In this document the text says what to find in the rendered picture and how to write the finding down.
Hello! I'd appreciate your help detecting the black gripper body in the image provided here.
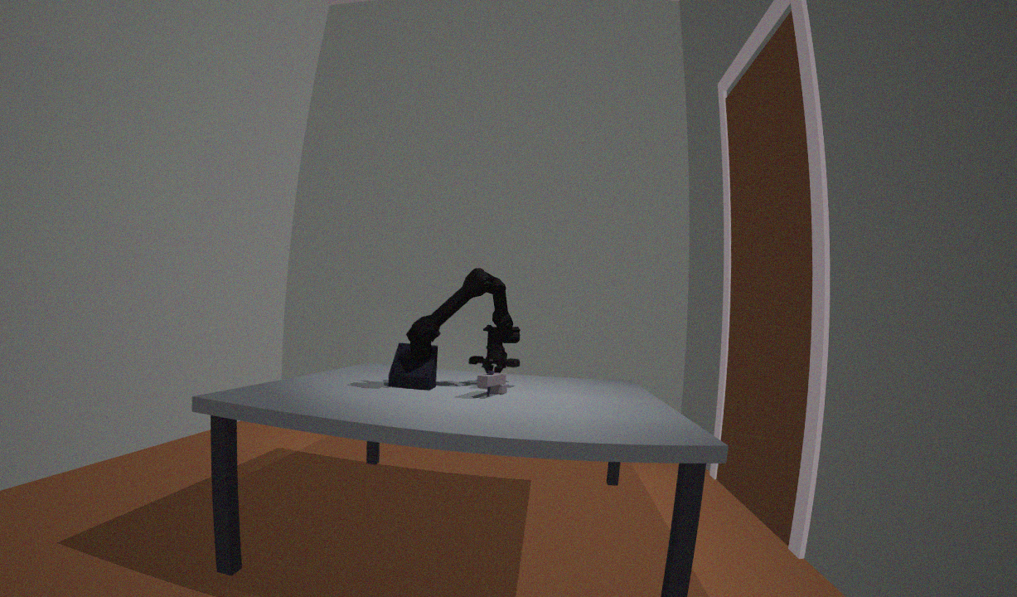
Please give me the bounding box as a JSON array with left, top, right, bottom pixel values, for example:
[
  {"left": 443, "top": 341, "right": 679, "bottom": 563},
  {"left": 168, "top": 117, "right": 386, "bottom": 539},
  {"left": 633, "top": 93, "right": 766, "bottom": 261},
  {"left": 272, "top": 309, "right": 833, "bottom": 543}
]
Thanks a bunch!
[{"left": 468, "top": 343, "right": 520, "bottom": 367}]

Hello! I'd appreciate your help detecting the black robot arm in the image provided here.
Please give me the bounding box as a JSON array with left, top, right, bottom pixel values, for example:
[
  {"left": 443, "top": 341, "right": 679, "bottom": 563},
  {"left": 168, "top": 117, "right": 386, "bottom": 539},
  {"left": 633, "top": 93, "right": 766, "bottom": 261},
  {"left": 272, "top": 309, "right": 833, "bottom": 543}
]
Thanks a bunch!
[{"left": 406, "top": 268, "right": 520, "bottom": 362}]

